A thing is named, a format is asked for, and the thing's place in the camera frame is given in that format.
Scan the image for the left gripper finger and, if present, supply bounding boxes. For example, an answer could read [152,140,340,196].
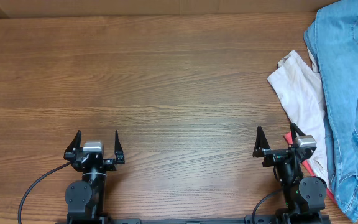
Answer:
[65,130,81,152]
[114,131,124,156]

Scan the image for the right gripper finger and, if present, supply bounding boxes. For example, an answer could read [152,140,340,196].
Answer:
[252,126,270,157]
[290,123,305,141]

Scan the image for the red cloth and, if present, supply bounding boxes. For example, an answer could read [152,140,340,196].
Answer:
[283,132,336,203]

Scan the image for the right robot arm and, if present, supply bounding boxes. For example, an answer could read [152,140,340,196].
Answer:
[250,123,331,224]

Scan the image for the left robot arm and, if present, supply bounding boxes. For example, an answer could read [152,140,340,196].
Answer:
[63,131,125,223]

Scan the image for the blue denim jeans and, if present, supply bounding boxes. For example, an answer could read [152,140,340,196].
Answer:
[304,0,358,222]

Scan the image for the beige shirt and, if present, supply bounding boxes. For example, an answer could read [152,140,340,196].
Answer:
[267,50,329,183]

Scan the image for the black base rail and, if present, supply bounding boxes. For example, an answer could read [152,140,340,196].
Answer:
[56,215,331,224]

